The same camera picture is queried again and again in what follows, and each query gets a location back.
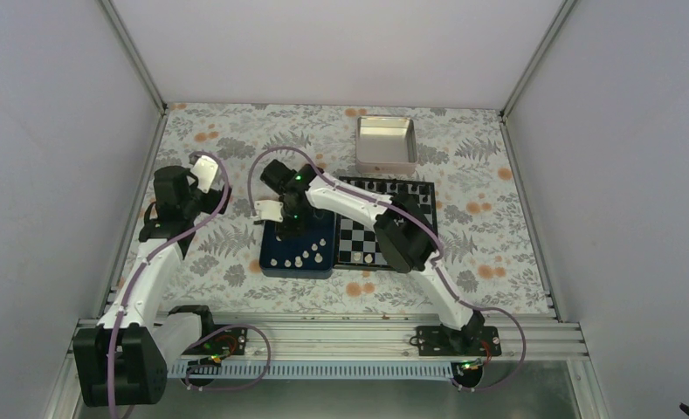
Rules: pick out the aluminium frame post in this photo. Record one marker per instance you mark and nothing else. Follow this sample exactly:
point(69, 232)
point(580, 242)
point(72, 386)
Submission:
point(134, 56)
point(560, 18)

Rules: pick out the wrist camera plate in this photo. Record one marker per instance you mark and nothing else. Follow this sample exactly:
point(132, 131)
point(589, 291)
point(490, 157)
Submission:
point(204, 170)
point(268, 210)

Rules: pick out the silver metal tin box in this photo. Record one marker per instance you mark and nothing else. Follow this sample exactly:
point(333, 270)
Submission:
point(385, 145)

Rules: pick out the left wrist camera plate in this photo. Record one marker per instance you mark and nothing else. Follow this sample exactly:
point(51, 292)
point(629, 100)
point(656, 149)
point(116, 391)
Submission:
point(204, 170)

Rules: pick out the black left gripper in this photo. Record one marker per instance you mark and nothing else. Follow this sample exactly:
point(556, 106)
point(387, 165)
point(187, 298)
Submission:
point(214, 202)

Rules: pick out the black white chess board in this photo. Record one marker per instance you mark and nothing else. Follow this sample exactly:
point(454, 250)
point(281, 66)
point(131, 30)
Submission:
point(356, 246)

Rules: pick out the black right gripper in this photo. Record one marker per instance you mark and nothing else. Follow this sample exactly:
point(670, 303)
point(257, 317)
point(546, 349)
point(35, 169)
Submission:
point(294, 230)

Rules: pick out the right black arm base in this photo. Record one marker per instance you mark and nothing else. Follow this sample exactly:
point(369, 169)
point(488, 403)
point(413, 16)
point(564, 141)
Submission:
point(476, 346)

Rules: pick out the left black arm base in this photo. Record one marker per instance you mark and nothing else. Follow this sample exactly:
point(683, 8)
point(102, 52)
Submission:
point(211, 353)

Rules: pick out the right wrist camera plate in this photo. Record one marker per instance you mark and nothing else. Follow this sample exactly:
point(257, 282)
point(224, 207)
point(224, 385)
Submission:
point(268, 210)

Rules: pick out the dark blue piece tray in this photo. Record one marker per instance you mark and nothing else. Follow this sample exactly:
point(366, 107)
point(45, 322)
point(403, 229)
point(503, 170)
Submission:
point(307, 256)

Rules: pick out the right aluminium frame post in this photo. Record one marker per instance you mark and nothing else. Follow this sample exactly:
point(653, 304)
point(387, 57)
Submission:
point(560, 18)

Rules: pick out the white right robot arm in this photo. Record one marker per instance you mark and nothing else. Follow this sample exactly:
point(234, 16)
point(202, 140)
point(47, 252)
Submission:
point(406, 238)

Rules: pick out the floral patterned table mat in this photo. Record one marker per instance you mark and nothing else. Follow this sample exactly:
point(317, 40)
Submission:
point(488, 251)

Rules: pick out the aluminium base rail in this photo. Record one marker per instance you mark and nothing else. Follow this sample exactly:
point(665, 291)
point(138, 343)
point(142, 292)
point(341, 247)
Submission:
point(369, 347)

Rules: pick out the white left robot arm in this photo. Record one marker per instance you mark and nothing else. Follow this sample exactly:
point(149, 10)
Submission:
point(124, 359)

